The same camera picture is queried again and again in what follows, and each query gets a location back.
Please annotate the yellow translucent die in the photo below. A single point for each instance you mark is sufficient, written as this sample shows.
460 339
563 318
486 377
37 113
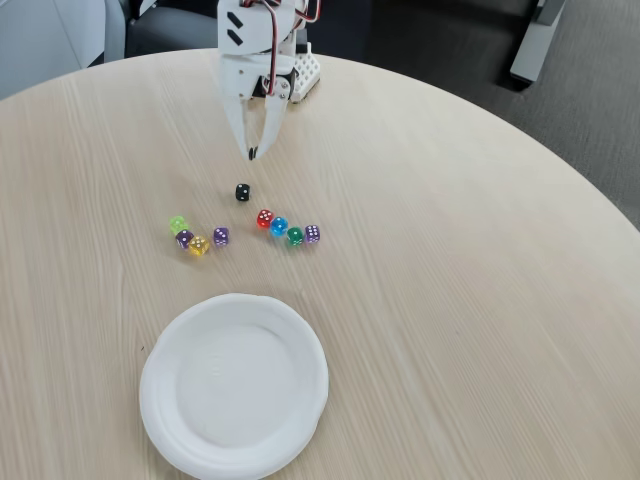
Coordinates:
199 246

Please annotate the white paper plate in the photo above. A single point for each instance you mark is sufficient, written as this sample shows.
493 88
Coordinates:
235 390

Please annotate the blue translucent die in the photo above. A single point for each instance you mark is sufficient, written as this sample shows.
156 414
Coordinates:
279 227

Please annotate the dark grey office chair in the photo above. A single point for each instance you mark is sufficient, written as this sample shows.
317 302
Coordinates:
170 30

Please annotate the red translucent die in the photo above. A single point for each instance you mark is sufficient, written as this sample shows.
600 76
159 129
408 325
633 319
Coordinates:
264 220

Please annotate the white cabinet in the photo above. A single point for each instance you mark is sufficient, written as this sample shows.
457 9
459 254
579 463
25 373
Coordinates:
45 40

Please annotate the light green translucent die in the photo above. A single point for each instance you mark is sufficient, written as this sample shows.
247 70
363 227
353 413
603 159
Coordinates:
177 223

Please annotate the dark green translucent die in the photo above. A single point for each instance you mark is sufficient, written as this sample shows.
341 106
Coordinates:
295 236

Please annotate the grey desk leg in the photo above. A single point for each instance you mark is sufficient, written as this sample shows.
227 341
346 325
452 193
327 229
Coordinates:
532 45

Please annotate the purple translucent die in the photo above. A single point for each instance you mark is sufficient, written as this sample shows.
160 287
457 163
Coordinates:
312 233
221 236
184 239

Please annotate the black die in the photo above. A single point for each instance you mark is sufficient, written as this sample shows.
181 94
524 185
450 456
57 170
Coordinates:
243 192

